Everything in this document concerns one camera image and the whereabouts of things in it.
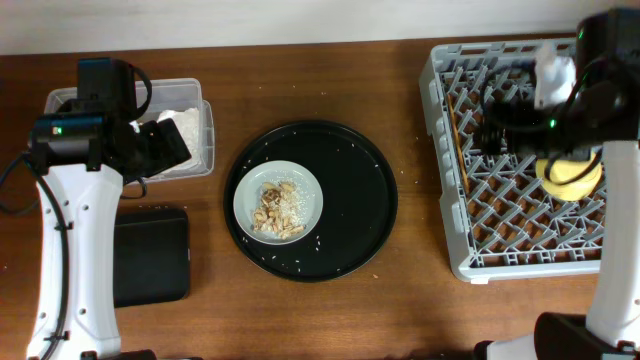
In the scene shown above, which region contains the yellow plastic bowl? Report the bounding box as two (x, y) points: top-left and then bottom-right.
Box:
(535, 151), (603, 201)

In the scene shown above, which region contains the white napkin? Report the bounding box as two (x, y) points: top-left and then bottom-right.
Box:
(152, 107), (201, 174)

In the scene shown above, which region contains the grey plate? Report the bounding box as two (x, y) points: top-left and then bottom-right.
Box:
(232, 160), (324, 245)

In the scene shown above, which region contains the wooden chopstick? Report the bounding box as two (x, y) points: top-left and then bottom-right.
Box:
(451, 123), (470, 194)
(446, 94), (460, 149)

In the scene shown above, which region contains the peanut shells and rice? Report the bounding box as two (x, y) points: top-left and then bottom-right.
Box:
(252, 182), (306, 240)

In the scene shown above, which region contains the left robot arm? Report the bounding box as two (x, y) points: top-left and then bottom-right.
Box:
(25, 58), (191, 359)

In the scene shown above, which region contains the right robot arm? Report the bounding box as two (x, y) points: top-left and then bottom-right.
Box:
(473, 7), (639, 359)

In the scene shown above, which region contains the clear plastic waste bin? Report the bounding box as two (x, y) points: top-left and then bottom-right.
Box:
(29, 64), (214, 191)

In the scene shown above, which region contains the grey dishwasher rack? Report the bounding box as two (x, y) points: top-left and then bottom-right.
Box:
(419, 40), (606, 284)

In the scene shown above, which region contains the black rectangular bin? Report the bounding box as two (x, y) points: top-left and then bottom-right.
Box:
(113, 208), (191, 308)

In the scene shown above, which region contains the round black tray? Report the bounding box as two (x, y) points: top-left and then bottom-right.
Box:
(223, 120), (398, 282)

